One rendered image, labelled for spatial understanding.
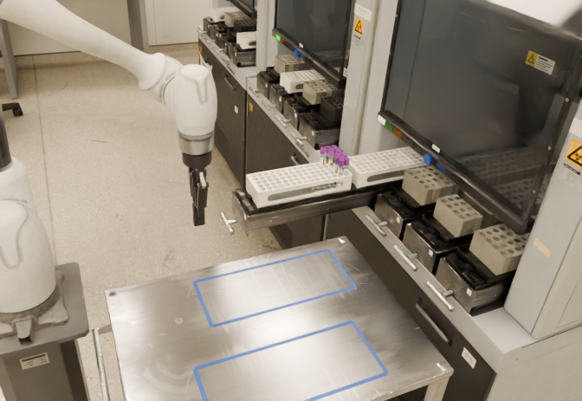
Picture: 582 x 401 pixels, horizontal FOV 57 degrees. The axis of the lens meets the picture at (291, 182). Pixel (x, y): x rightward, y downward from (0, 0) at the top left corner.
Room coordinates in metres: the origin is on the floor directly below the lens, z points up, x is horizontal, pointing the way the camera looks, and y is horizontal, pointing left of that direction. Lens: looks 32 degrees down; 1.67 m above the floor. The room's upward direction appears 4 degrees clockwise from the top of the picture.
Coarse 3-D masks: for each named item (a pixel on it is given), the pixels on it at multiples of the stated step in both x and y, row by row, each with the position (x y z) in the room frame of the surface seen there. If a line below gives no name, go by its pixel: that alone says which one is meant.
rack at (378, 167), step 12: (360, 156) 1.46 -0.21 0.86; (372, 156) 1.47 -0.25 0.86; (384, 156) 1.48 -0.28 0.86; (396, 156) 1.47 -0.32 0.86; (408, 156) 1.49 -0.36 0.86; (420, 156) 1.49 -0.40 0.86; (348, 168) 1.41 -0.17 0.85; (360, 168) 1.39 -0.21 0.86; (372, 168) 1.39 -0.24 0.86; (384, 168) 1.39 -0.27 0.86; (396, 168) 1.40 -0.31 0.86; (408, 168) 1.42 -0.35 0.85; (360, 180) 1.35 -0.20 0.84; (372, 180) 1.41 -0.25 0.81; (384, 180) 1.39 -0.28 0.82
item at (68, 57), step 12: (156, 48) 4.58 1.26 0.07; (168, 48) 4.63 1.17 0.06; (180, 48) 4.68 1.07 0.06; (192, 48) 4.72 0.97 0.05; (0, 60) 4.05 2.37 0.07; (24, 60) 4.12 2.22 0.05; (36, 60) 4.16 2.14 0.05; (48, 60) 4.20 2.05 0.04; (60, 60) 4.24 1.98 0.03; (72, 60) 4.28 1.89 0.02; (84, 60) 4.31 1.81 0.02; (96, 60) 4.35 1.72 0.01
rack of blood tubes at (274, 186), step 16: (256, 176) 1.30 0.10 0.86; (272, 176) 1.31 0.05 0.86; (288, 176) 1.31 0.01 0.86; (304, 176) 1.32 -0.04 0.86; (320, 176) 1.34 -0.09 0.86; (336, 176) 1.33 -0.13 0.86; (256, 192) 1.22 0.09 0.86; (272, 192) 1.23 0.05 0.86; (288, 192) 1.31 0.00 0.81; (304, 192) 1.32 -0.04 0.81; (320, 192) 1.30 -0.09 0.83
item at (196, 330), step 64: (256, 256) 1.00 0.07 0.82; (320, 256) 1.02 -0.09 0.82; (128, 320) 0.77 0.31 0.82; (192, 320) 0.78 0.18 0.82; (256, 320) 0.80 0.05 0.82; (320, 320) 0.81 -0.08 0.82; (384, 320) 0.82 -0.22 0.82; (128, 384) 0.62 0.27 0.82; (192, 384) 0.63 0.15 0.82; (256, 384) 0.64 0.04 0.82; (320, 384) 0.65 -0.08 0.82; (384, 384) 0.66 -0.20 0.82
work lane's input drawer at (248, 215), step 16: (240, 192) 1.28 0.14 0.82; (336, 192) 1.32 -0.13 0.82; (352, 192) 1.33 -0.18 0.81; (368, 192) 1.35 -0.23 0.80; (240, 208) 1.23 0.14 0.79; (256, 208) 1.21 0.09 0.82; (272, 208) 1.22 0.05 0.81; (288, 208) 1.24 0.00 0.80; (304, 208) 1.25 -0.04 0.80; (320, 208) 1.28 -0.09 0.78; (336, 208) 1.30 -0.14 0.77; (352, 208) 1.33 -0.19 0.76; (240, 224) 1.23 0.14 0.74; (256, 224) 1.19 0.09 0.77; (272, 224) 1.21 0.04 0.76
